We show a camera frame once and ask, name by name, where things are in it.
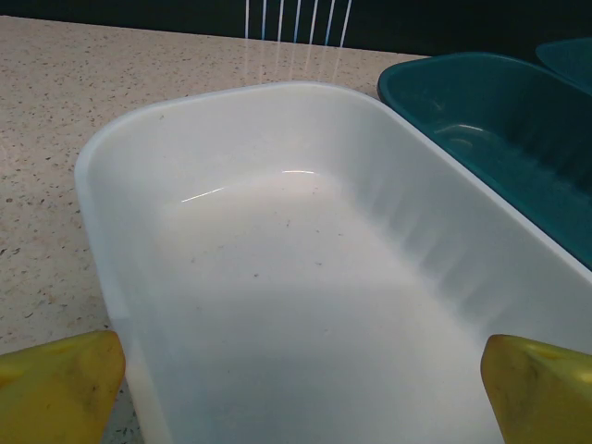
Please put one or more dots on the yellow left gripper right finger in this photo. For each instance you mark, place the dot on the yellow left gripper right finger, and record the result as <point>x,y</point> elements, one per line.
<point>541,402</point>

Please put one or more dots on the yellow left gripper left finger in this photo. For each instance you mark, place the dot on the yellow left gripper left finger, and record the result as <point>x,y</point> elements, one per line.
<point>51,398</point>

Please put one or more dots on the white plastic bin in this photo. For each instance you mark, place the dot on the white plastic bin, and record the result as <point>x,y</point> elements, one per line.
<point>296,259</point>

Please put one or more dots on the teal plastic bin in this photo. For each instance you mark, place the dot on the teal plastic bin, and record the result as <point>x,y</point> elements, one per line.
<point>569,60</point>
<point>485,106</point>

